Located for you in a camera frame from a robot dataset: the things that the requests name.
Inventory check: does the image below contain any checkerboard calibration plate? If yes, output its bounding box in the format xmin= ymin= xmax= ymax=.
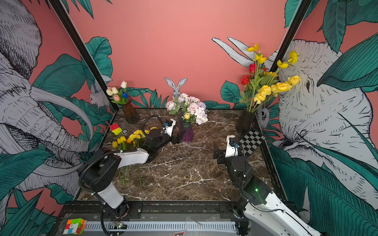
xmin=240 ymin=128 xmax=266 ymax=157

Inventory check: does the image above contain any black frame post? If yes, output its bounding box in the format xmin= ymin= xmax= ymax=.
xmin=48 ymin=0 xmax=107 ymax=94
xmin=270 ymin=0 xmax=312 ymax=71

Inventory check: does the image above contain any white ribbed cable duct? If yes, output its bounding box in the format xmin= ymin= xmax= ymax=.
xmin=84 ymin=221 xmax=237 ymax=233

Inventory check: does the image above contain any black left frame post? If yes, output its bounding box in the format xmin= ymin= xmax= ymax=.
xmin=48 ymin=0 xmax=107 ymax=94

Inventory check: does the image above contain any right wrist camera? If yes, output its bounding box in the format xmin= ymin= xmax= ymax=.
xmin=225 ymin=135 xmax=239 ymax=158

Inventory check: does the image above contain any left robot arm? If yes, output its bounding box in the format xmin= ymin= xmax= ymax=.
xmin=78 ymin=115 xmax=186 ymax=219

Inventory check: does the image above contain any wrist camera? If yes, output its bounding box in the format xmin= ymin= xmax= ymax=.
xmin=163 ymin=119 xmax=176 ymax=137
xmin=225 ymin=135 xmax=239 ymax=158

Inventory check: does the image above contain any yellow flower bouquet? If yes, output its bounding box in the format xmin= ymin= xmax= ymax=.
xmin=239 ymin=51 xmax=301 ymax=113

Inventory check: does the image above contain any black right frame post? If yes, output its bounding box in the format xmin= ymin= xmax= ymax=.
xmin=270 ymin=0 xmax=312 ymax=71

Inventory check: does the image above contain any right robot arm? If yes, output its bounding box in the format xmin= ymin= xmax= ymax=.
xmin=213 ymin=141 xmax=321 ymax=236

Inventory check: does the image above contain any black vase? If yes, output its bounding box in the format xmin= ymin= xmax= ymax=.
xmin=236 ymin=109 xmax=255 ymax=134

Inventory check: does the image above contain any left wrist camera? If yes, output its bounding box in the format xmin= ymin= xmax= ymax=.
xmin=163 ymin=119 xmax=176 ymax=137

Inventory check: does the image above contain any brown ribbed glass vase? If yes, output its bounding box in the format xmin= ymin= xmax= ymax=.
xmin=122 ymin=97 xmax=140 ymax=124

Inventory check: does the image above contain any white tulip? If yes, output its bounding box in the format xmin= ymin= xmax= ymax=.
xmin=121 ymin=81 xmax=127 ymax=89

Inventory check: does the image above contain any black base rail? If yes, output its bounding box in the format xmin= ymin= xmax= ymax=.
xmin=59 ymin=200 xmax=243 ymax=219

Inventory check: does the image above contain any red yellow cube block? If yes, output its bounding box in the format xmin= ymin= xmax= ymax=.
xmin=110 ymin=123 xmax=123 ymax=135

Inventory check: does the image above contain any white purple hydrangea bunch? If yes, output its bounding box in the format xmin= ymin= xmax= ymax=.
xmin=165 ymin=93 xmax=208 ymax=125

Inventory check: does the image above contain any rubiks cube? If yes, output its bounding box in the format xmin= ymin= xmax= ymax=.
xmin=63 ymin=218 xmax=87 ymax=235

